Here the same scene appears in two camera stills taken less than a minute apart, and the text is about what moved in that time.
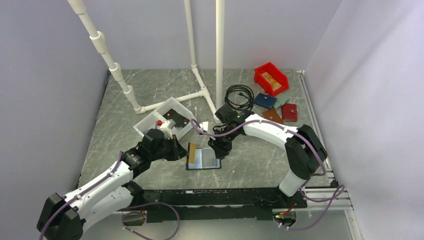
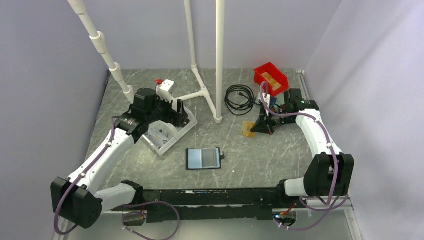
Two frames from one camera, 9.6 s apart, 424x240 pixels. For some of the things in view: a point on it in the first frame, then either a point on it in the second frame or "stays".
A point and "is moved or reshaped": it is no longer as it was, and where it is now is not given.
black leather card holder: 205,158 stays
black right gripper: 221,150 to 262,125
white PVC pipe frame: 97,37 stays
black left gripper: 178,151 to 172,116
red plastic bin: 271,79 stays
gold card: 275,84 stays
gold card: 192,153 is moved or reshaped
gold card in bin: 275,85 stays
